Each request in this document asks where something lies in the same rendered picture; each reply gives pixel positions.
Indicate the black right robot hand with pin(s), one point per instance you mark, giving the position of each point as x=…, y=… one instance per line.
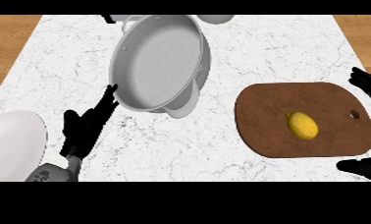
x=363, y=78

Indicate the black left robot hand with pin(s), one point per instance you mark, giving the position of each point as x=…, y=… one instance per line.
x=85, y=126

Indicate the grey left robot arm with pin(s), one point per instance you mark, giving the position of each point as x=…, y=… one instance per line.
x=57, y=173

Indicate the brown wooden cutting board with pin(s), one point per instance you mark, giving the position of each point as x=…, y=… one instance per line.
x=295, y=103

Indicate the yellow lemon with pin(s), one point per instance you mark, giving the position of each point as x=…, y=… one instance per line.
x=303, y=125

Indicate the silver metal pot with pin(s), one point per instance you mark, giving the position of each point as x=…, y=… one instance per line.
x=157, y=66

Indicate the white round plate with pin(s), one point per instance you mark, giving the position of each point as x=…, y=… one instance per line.
x=20, y=146

